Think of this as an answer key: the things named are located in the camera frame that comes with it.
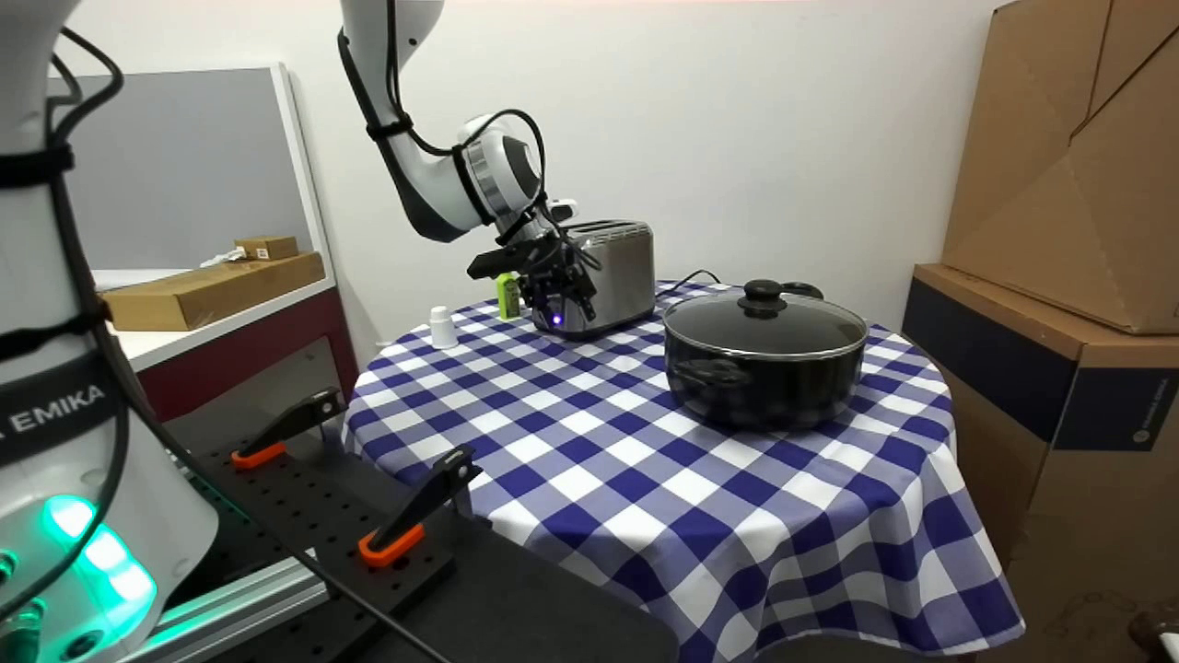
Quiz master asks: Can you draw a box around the small white bottle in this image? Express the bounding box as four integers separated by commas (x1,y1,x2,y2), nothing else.
426,302,461,355

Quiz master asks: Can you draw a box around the silver toaster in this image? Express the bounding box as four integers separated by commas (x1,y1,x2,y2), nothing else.
522,218,659,341

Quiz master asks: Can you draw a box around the black toaster power cord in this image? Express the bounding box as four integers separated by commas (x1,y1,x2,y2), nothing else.
668,264,730,302

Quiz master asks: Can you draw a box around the red brown desk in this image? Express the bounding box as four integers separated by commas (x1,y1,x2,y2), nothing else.
92,269,361,428

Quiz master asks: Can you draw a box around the black cooking pot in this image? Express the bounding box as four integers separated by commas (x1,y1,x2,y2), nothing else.
659,275,873,433

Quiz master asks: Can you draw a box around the flat cardboard box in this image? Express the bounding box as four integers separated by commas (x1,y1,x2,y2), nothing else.
100,248,332,336

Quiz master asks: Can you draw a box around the small green bottle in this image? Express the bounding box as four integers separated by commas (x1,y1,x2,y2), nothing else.
493,269,528,323

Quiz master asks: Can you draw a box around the grey partition panel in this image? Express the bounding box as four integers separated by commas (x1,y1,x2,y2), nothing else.
49,61,332,275

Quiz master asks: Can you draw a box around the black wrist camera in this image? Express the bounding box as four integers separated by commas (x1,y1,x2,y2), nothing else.
463,248,522,285

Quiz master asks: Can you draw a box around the blue white checkered tablecloth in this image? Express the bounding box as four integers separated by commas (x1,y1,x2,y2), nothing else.
335,275,1032,663

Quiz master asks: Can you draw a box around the cardboard box dark band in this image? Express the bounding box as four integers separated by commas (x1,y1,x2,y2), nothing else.
900,259,1179,663

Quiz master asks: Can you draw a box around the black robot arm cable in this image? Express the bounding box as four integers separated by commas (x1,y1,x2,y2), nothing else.
335,0,553,168

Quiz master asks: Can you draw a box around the glass pot lid black knob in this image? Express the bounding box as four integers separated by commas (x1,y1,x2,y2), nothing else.
663,275,870,363

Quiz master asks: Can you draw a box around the small wooden block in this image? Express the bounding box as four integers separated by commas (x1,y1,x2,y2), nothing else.
200,233,305,269

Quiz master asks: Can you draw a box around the aluminium extrusion rail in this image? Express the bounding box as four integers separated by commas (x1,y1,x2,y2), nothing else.
126,556,337,663

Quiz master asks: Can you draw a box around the black clamp orange handle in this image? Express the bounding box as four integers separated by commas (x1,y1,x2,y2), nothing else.
229,388,350,477
354,445,487,574

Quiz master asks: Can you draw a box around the black perforated mounting board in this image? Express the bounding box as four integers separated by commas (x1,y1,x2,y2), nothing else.
195,411,498,663

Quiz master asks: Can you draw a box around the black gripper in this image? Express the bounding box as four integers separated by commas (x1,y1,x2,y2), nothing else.
493,210,606,340

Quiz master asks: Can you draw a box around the large plain cardboard box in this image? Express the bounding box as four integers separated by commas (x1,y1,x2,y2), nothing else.
940,0,1179,340

